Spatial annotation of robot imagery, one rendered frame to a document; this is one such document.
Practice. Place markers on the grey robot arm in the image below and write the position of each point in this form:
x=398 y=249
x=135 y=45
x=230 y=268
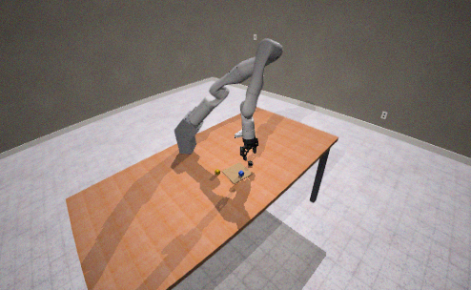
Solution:
x=267 y=51

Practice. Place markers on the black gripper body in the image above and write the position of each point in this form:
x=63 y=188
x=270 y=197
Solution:
x=248 y=142

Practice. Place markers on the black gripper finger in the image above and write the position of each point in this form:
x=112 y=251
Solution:
x=255 y=145
x=242 y=152

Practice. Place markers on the tan flat mat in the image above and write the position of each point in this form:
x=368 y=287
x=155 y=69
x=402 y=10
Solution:
x=232 y=172

